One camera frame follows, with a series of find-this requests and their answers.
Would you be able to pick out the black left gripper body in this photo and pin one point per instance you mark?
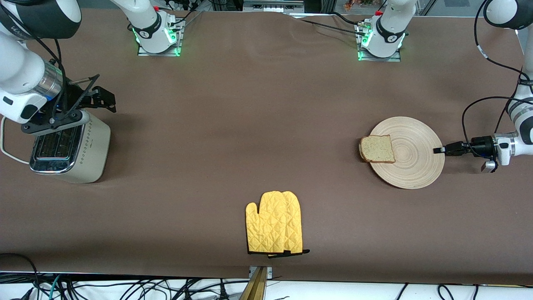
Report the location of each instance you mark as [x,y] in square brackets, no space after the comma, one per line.
[482,146]

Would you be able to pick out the round pale wooden plate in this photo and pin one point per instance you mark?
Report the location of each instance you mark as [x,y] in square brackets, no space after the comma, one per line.
[416,154]

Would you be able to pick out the speckled bread slice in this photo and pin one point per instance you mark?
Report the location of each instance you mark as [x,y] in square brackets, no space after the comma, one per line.
[377,148]

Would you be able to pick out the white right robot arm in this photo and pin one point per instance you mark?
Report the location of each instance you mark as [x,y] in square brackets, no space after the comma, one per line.
[21,71]

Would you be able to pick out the cream and chrome toaster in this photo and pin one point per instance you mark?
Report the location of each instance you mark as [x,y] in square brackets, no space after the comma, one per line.
[91,146]

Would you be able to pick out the table cover sheet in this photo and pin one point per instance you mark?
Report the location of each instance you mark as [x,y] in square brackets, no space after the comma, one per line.
[250,104]

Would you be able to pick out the yellow quilted oven mitt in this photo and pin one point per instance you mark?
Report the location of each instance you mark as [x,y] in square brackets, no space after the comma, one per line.
[266,225]
[295,225]

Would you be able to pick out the wooden bar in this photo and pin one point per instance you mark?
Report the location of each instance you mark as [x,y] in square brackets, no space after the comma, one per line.
[255,287]

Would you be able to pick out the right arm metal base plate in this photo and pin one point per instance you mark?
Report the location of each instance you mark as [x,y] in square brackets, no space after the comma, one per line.
[143,52]

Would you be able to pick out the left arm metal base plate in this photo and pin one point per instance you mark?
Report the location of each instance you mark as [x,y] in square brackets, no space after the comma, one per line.
[395,57]

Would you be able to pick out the small metal bracket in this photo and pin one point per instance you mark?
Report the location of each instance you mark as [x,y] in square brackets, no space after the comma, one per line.
[269,272]

